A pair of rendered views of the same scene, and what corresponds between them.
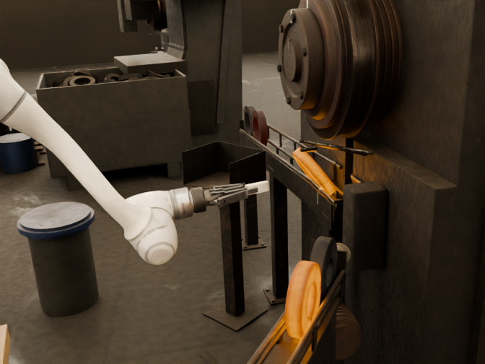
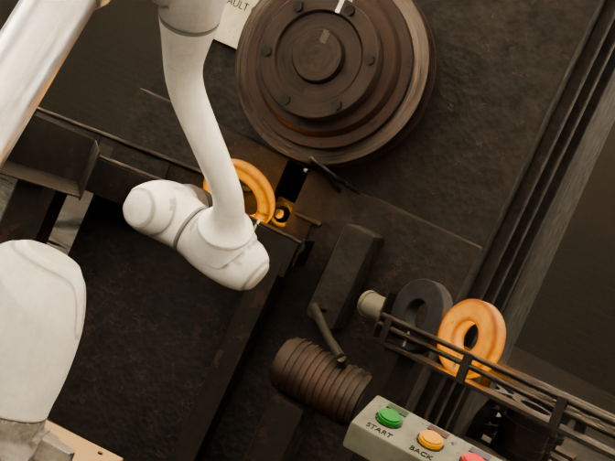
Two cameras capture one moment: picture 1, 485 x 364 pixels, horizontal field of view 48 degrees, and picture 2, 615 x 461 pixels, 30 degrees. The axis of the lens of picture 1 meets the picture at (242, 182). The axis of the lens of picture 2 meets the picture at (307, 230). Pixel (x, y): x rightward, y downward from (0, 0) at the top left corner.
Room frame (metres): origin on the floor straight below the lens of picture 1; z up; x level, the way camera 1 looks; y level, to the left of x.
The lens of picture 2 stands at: (0.16, 2.02, 1.01)
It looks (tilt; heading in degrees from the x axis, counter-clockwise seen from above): 6 degrees down; 300
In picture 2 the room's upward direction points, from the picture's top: 24 degrees clockwise
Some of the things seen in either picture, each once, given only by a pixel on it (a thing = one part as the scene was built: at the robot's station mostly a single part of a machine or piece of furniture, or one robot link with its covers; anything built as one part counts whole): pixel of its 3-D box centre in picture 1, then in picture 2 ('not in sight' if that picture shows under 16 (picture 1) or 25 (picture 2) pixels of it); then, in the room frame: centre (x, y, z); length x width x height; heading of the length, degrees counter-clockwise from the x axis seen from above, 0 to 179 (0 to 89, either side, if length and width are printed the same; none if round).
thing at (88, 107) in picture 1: (115, 119); not in sight; (4.15, 0.96, 0.39); 1.03 x 0.83 x 0.79; 106
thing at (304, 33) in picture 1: (298, 60); (320, 57); (1.58, -0.18, 1.11); 0.28 x 0.06 x 0.28; 12
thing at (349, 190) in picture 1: (364, 226); (345, 276); (1.37, -0.33, 0.68); 0.11 x 0.08 x 0.24; 102
